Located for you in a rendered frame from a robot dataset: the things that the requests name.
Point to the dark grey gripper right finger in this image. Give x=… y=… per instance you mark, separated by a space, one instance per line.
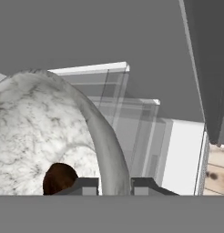
x=144 y=183

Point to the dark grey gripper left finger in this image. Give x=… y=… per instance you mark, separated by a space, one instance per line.
x=86 y=183

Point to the white marble bowl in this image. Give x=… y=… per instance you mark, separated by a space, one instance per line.
x=41 y=121

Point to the brown chicken drumstick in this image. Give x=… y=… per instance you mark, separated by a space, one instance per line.
x=59 y=179

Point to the grey fridge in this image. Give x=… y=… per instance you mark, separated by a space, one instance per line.
x=183 y=151

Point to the glass fridge shelf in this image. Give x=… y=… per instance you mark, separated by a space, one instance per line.
x=138 y=121
x=95 y=68

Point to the dark grey fridge door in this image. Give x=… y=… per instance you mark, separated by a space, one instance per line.
x=211 y=60

